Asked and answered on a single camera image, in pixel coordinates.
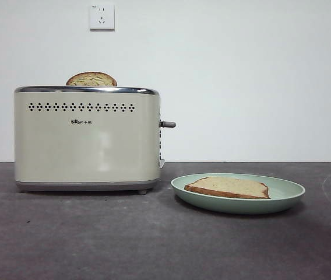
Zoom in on toasted bread slice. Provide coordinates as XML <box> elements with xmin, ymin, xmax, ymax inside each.
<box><xmin>65</xmin><ymin>71</ymin><xmax>118</xmax><ymax>87</ymax></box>
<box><xmin>184</xmin><ymin>176</ymin><xmax>270</xmax><ymax>200</ymax></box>

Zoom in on pale green round plate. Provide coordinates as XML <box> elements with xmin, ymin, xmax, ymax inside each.
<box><xmin>170</xmin><ymin>173</ymin><xmax>306</xmax><ymax>215</ymax></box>

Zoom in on cream two-slot toaster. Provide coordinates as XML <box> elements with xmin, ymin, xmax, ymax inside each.
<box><xmin>14</xmin><ymin>85</ymin><xmax>177</xmax><ymax>195</ymax></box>

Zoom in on white wall socket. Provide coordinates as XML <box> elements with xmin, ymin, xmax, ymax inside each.
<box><xmin>89</xmin><ymin>3</ymin><xmax>116</xmax><ymax>32</ymax></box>

